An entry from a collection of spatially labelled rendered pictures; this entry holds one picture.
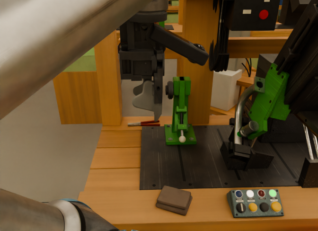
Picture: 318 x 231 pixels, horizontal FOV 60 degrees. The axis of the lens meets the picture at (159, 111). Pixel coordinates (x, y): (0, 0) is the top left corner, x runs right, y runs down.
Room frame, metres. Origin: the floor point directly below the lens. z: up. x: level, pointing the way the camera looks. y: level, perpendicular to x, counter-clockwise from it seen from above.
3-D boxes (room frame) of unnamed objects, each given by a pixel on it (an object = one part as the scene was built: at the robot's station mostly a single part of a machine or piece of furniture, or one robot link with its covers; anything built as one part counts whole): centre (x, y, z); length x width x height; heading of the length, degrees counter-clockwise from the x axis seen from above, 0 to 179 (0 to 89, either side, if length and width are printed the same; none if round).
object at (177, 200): (0.64, -0.05, 0.91); 0.10 x 0.08 x 0.03; 68
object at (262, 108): (0.87, -0.40, 1.17); 0.13 x 0.12 x 0.20; 92
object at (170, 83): (1.04, -0.04, 1.12); 0.07 x 0.03 x 0.08; 2
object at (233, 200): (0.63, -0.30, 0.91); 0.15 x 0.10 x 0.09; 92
